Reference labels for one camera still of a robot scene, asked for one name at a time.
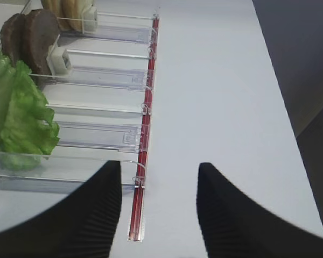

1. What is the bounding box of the red tape strip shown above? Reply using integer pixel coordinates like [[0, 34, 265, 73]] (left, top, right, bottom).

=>
[[128, 16, 159, 242]]

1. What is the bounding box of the right bun half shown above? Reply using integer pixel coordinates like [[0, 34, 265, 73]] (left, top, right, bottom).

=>
[[61, 0, 94, 32]]

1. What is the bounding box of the front brown meat patty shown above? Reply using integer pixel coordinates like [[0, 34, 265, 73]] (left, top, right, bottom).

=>
[[0, 13, 26, 67]]

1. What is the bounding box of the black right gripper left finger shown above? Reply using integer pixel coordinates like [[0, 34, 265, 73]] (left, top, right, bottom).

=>
[[0, 161, 122, 257]]

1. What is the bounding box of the rear brown meat patty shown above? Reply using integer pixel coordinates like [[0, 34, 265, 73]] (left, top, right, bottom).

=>
[[22, 9, 60, 75]]

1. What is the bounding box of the clear acrylic right food rack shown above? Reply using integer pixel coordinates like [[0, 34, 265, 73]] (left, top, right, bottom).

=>
[[0, 1, 157, 194]]

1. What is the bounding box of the green lettuce leaf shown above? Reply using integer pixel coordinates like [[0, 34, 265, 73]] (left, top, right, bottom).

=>
[[0, 51, 60, 170]]

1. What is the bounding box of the brown meat patty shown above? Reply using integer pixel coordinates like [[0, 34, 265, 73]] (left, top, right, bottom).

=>
[[22, 9, 60, 75], [0, 13, 26, 67]]

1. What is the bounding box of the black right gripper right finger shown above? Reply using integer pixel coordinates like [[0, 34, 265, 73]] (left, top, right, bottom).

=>
[[196, 162, 323, 257]]

